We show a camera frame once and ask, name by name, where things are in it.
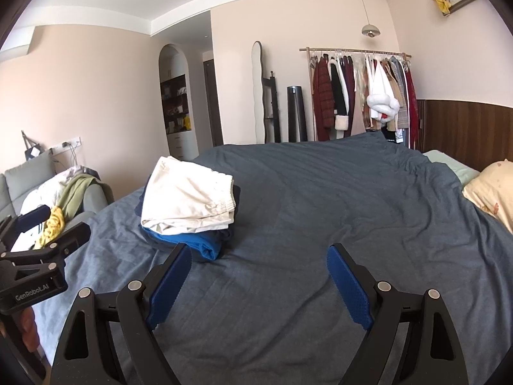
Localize cream white pants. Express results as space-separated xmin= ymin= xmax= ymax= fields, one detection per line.
xmin=141 ymin=156 xmax=236 ymax=235

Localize person's left hand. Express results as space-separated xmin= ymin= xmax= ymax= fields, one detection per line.
xmin=18 ymin=307 xmax=40 ymax=353

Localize yellow garment on sofa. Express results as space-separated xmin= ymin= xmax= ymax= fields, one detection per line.
xmin=34 ymin=206 xmax=65 ymax=249

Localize grey sofa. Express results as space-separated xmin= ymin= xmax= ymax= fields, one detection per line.
xmin=1 ymin=151 xmax=114 ymax=251

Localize white cloth on sofa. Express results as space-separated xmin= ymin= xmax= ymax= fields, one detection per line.
xmin=12 ymin=166 xmax=85 ymax=252

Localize green garment on sofa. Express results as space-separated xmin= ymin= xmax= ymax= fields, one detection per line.
xmin=56 ymin=174 xmax=114 ymax=223

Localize bright blue folded pants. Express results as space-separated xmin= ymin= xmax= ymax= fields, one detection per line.
xmin=139 ymin=225 xmax=234 ymax=262

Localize blue-grey duvet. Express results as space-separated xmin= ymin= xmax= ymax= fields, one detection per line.
xmin=29 ymin=130 xmax=513 ymax=385

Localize patterned cream pillow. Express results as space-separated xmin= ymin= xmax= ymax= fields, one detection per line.
xmin=463 ymin=160 xmax=513 ymax=232

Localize pale green bed sheet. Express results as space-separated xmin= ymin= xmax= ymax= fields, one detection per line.
xmin=424 ymin=150 xmax=480 ymax=187

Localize arched built-in shelf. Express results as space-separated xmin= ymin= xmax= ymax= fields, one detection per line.
xmin=158 ymin=44 xmax=198 ymax=161

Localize wooden headboard panel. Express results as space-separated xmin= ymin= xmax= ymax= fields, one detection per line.
xmin=417 ymin=100 xmax=513 ymax=171

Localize black tower fan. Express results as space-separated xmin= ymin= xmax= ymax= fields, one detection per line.
xmin=287 ymin=86 xmax=308 ymax=142

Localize dark brown door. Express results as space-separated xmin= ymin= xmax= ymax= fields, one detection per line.
xmin=204 ymin=59 xmax=223 ymax=147

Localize clothes rack with garments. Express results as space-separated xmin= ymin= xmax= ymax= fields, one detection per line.
xmin=300 ymin=47 xmax=421 ymax=149

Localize black ladder shelf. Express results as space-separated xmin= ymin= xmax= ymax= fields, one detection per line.
xmin=262 ymin=71 xmax=282 ymax=143

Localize wavy standing mirror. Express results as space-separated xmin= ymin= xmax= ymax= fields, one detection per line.
xmin=251 ymin=41 xmax=265 ymax=144

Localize pendant ceiling lamp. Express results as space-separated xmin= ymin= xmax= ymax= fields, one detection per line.
xmin=360 ymin=0 xmax=381 ymax=38

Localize wall power outlet strip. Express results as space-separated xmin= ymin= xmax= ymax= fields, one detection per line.
xmin=50 ymin=136 xmax=82 ymax=155

